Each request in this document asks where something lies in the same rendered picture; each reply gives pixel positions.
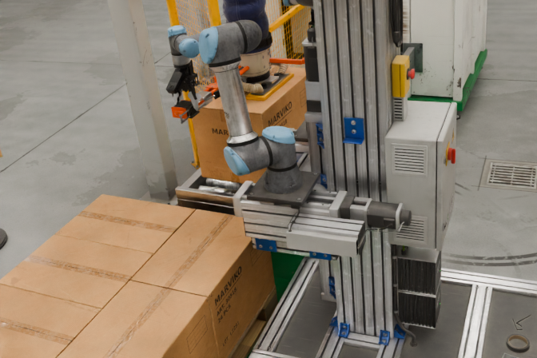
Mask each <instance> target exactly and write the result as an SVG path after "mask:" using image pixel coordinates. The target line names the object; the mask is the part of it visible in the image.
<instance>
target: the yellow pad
mask: <svg viewBox="0 0 537 358"><path fill-rule="evenodd" d="M273 76H279V79H278V80H277V81H275V82H274V83H273V84H266V83H265V82H263V83H261V86H262V87H263V90H264V92H263V93H252V92H251V93H250V94H249V95H247V96H246V98H247V100H255V101H265V100H266V99H267V98H269V97H270V96H271V95H272V94H274V93H275V92H276V91H277V90H278V89H279V88H280V87H282V86H283V85H284V84H285V83H286V82H288V81H289V80H290V79H291V78H293V77H294V73H285V75H283V74H279V73H277V72H276V73H275V74H274V75H273Z"/></svg>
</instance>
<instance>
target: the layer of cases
mask: <svg viewBox="0 0 537 358"><path fill-rule="evenodd" d="M274 285H275V282H274V275H273V269H272V258H271V252H269V251H264V250H258V249H253V245H252V239H251V237H246V236H245V227H244V221H243V217H235V215H231V214H225V213H216V212H210V211H205V210H200V209H197V210H195V209H191V208H186V207H181V206H175V205H166V204H160V203H155V202H150V201H140V200H135V199H130V198H124V197H115V196H110V195H105V194H102V195H101V196H100V197H99V198H97V199H96V200H95V201H94V202H92V203H91V204H90V205H89V206H87V207H86V208H85V209H84V210H82V211H81V212H80V213H79V214H78V215H77V216H76V217H75V218H74V219H72V220H71V221H70V222H69V223H67V224H66V225H65V226H64V227H62V228H61V229H60V230H59V231H57V232H56V233H55V235H53V236H52V237H51V238H50V239H49V240H47V241H46V242H45V243H44V244H42V245H41V246H40V247H39V248H37V249H36V250H35V251H34V252H32V253H31V254H30V255H29V256H28V257H27V258H26V259H25V260H23V261H22V262H21V263H20V264H19V265H17V266H16V267H15V268H13V269H12V270H11V271H10V272H8V273H7V274H6V275H5V276H4V277H3V278H2V279H1V280H0V358H227V357H228V356H229V354H230V352H231V351H232V350H233V348H234V347H235V345H236V344H237V342H238V340H239V339H240V338H241V336H242V334H243V333H244V331H245V329H246V328H247V327H248V326H249V324H250V322H251V321H252V319H253V317H254V316H255V315H256V314H257V311H258V310H259V308H260V307H261V305H262V304H263V303H264V301H265V299H266V298H267V296H268V295H269V293H270V292H271V291H272V289H273V287H274Z"/></svg>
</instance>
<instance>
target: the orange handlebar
mask: <svg viewBox="0 0 537 358"><path fill-rule="evenodd" d="M269 62H271V63H283V64H296V65H302V64H305V63H304V58H302V59H287V58H270V59H269ZM247 70H249V67H248V66H246V67H244V68H243V69H242V70H240V75H242V74H243V73H245V72H246V71H247ZM205 88H207V89H205V90H203V91H207V92H211V93H212V96H213V95H214V94H213V92H215V91H217V90H219V89H218V85H217V82H215V83H211V84H209V85H208V86H206V87H205ZM174 113H175V115H176V116H178V117H179V116H180V115H181V114H183V113H184V111H177V110H176V111H175V112H174Z"/></svg>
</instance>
